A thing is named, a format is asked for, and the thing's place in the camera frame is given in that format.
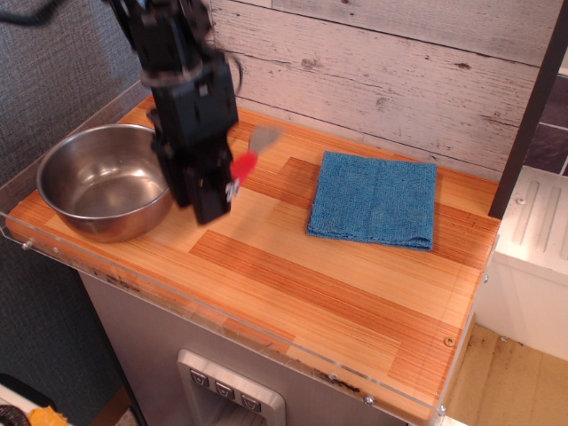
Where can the yellow object at corner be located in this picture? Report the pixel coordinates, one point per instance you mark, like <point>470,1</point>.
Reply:
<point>46,416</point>

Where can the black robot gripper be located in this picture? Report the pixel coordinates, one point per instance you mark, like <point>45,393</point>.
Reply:
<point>194,109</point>

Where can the silver dispenser button panel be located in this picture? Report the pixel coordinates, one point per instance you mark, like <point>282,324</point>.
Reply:
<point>217,395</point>

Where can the red handled metal fork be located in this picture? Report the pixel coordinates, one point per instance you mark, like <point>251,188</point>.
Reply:
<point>260,139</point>

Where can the clear acrylic table guard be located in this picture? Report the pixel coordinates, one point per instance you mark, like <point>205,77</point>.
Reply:
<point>382,325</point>

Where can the blue folded cloth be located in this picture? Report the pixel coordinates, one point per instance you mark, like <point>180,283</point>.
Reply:
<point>375,201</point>

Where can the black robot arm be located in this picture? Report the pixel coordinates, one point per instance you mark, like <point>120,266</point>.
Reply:
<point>170,31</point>

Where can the dark vertical post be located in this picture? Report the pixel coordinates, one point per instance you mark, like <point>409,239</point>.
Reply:
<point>544,83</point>

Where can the grey toy fridge cabinet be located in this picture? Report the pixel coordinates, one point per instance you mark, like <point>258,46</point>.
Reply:
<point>155,333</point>

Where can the stainless steel pot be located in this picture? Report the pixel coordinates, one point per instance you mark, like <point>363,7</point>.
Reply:
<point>105,183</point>

